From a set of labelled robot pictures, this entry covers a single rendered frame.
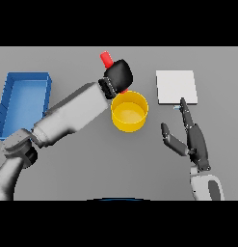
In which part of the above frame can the pale square scale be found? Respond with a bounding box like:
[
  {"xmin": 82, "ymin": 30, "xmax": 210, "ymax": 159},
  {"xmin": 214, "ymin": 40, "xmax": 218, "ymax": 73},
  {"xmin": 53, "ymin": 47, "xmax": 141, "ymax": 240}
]
[{"xmin": 155, "ymin": 69, "xmax": 199, "ymax": 106}]

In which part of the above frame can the yellow bowl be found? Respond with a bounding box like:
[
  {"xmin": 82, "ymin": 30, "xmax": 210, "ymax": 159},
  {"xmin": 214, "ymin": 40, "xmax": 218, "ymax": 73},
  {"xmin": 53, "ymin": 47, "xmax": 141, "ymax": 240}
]
[{"xmin": 110, "ymin": 90, "xmax": 149, "ymax": 133}]

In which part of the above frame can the red beaker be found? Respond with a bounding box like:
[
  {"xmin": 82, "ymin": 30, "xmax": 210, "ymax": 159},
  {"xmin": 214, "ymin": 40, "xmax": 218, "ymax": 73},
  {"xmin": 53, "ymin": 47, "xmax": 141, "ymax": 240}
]
[{"xmin": 99, "ymin": 50, "xmax": 129, "ymax": 95}]

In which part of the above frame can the blue tray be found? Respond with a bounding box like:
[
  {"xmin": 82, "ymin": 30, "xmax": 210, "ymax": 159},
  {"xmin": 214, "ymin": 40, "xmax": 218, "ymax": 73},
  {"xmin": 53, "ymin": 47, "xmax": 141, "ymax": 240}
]
[{"xmin": 0, "ymin": 71, "xmax": 53, "ymax": 141}]

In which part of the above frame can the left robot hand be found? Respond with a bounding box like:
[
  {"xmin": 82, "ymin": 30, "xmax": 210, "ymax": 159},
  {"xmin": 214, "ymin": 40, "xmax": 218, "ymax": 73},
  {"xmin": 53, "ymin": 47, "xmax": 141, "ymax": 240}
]
[{"xmin": 97, "ymin": 58, "xmax": 134, "ymax": 99}]

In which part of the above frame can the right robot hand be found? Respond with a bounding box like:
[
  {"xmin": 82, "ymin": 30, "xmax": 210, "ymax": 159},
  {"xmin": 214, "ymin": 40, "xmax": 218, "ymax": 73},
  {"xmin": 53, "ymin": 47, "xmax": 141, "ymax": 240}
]
[{"xmin": 160, "ymin": 96, "xmax": 212, "ymax": 173}]

